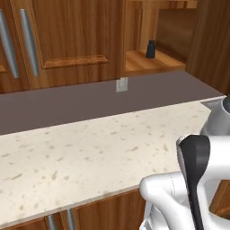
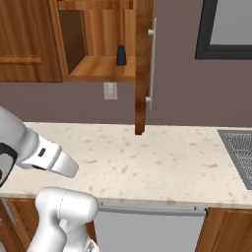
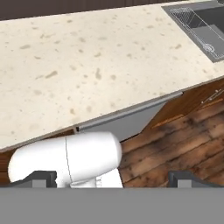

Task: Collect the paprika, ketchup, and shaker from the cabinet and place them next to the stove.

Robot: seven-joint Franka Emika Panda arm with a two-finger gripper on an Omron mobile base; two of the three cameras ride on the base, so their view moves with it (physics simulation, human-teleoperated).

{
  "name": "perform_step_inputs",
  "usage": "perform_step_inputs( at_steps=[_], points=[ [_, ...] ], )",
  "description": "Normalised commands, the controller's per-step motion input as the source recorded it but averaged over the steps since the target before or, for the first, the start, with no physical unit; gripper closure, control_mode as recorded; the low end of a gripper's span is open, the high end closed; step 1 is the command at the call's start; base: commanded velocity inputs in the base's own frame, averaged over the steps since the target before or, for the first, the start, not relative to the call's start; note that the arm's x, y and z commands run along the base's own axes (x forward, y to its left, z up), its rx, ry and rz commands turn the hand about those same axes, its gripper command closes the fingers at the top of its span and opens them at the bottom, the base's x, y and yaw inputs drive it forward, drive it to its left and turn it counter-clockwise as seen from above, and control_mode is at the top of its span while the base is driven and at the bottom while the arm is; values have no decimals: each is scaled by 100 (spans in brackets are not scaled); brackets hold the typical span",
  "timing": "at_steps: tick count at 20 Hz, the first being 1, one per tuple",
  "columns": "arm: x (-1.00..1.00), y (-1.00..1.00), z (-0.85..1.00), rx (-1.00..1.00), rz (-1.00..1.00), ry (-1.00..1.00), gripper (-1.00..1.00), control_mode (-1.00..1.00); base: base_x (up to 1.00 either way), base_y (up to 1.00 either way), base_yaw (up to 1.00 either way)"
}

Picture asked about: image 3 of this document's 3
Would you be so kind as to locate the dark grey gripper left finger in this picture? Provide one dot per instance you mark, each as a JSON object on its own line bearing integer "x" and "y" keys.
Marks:
{"x": 43, "y": 178}

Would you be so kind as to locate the brown wooden cupboard door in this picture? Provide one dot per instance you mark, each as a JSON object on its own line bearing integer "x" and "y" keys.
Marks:
{"x": 186, "y": 105}

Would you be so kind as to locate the grey steel sink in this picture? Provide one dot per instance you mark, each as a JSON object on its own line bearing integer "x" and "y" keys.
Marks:
{"x": 204, "y": 32}

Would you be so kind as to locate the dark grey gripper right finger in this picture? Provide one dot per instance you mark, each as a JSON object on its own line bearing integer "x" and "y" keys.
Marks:
{"x": 182, "y": 178}

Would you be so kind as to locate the white rounded object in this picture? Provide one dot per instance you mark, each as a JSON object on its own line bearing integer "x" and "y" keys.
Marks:
{"x": 78, "y": 157}

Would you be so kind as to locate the grey dishwasher front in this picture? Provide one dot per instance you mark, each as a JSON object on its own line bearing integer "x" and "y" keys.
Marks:
{"x": 128, "y": 122}

